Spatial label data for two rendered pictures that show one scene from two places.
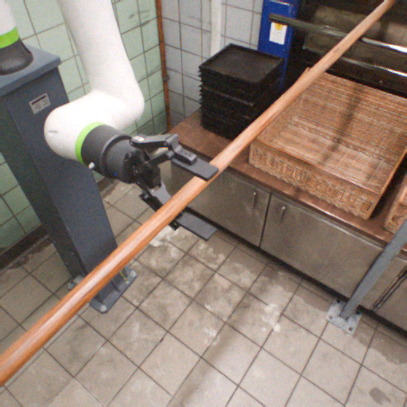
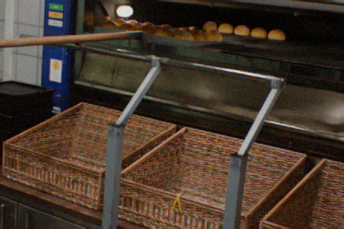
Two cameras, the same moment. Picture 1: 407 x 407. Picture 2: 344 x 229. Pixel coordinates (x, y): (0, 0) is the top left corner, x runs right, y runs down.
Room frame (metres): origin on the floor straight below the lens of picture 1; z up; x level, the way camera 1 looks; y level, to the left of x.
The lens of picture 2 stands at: (-1.48, -0.77, 1.45)
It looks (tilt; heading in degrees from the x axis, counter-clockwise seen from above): 12 degrees down; 357
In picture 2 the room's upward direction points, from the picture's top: 5 degrees clockwise
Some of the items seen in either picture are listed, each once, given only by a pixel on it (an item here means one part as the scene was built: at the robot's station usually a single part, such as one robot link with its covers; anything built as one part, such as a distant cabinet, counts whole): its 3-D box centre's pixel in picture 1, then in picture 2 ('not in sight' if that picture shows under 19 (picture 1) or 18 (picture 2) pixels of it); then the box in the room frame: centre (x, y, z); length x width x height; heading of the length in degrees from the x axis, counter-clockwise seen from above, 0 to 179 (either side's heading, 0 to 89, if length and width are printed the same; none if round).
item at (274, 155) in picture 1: (334, 137); (89, 150); (1.19, -0.56, 0.72); 0.56 x 0.49 x 0.28; 53
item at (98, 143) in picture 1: (112, 152); not in sight; (0.51, 0.18, 1.21); 0.12 x 0.06 x 0.09; 142
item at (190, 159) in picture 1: (180, 149); not in sight; (0.40, 0.04, 1.30); 0.05 x 0.01 x 0.03; 52
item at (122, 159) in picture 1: (138, 167); not in sight; (0.46, 0.12, 1.21); 0.09 x 0.07 x 0.08; 52
